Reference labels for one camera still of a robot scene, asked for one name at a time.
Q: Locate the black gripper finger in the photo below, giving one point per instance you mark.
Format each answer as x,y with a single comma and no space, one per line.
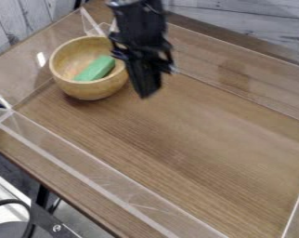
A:
152,78
137,77

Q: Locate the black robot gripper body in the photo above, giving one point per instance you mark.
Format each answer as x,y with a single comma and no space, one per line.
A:
138,40

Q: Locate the green rectangular block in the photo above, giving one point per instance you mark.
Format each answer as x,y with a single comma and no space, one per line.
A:
97,69

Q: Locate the brown wooden bowl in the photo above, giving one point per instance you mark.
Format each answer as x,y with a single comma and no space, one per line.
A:
72,57

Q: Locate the clear acrylic tray walls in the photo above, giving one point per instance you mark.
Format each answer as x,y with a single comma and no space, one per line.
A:
197,163

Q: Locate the black table leg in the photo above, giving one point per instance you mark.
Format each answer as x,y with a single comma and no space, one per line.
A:
42,196

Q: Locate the dark metal floor bracket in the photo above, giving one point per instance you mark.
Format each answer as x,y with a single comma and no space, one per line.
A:
39,219

